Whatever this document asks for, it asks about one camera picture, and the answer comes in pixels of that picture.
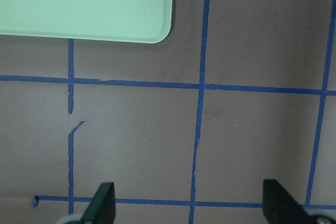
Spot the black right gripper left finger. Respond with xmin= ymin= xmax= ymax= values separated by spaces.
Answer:
xmin=81 ymin=182 xmax=116 ymax=224

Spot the light green plastic tray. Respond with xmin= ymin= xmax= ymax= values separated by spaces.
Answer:
xmin=1 ymin=0 xmax=173 ymax=44

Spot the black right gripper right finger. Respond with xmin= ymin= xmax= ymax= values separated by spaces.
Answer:
xmin=262 ymin=179 xmax=318 ymax=224

